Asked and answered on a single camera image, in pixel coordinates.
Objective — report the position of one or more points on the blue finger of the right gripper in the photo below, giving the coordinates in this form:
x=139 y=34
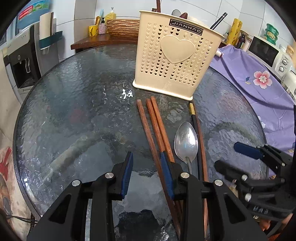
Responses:
x=230 y=172
x=247 y=150

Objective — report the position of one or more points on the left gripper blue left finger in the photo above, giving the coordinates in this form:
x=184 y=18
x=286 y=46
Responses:
x=126 y=174

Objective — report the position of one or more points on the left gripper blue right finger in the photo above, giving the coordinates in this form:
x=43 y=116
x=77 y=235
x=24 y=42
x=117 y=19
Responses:
x=167 y=176

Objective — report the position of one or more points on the translucent plastic spoon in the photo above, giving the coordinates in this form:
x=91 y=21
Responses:
x=176 y=12

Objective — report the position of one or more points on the wooden handle metal spoon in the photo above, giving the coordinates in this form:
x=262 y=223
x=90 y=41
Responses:
x=184 y=15

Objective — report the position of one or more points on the right hand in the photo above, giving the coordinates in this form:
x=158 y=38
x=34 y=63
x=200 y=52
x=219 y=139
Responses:
x=273 y=228

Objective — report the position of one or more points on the black gold-tip chopstick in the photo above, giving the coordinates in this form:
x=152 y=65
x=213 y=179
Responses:
x=195 y=126

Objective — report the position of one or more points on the steel spoon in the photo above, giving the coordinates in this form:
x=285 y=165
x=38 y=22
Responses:
x=185 y=145

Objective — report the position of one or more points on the purple floral cloth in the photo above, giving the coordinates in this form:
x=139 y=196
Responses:
x=270 y=101

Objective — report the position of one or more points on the round glass table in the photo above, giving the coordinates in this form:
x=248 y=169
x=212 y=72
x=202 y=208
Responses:
x=81 y=119

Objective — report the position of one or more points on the white kettle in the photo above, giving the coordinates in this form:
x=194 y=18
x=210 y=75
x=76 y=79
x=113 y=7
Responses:
x=288 y=82

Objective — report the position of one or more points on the white microwave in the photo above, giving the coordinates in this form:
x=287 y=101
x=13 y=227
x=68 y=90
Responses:
x=275 y=60

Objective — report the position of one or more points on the brown glass bottle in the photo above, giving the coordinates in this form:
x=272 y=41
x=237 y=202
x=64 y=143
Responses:
x=240 y=42

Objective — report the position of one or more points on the cream plastic utensil holder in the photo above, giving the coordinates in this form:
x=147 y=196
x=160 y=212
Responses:
x=173 y=54

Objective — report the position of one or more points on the yellow roll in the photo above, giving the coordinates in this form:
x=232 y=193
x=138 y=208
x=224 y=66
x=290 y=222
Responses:
x=234 y=32

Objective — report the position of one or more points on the green stacked containers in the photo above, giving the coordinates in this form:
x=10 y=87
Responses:
x=271 y=34

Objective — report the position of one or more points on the round printed stool cushion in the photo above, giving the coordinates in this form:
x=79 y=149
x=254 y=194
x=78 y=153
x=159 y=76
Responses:
x=12 y=201

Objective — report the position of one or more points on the wooden counter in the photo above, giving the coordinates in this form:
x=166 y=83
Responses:
x=102 y=40

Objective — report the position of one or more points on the woven pattern basin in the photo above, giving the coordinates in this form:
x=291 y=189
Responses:
x=123 y=28

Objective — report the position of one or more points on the yellow mug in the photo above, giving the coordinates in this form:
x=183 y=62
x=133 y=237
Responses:
x=93 y=30

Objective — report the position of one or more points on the water dispenser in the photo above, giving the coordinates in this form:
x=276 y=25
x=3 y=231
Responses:
x=25 y=62

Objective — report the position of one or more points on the yellow soap bottle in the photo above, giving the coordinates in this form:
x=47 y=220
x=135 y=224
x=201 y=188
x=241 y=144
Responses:
x=111 y=15

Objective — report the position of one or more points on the paper cup stack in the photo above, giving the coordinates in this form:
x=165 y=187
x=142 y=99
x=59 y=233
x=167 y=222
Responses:
x=45 y=30

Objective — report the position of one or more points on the blue water jug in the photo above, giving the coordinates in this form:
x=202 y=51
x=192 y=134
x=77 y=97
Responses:
x=31 y=13

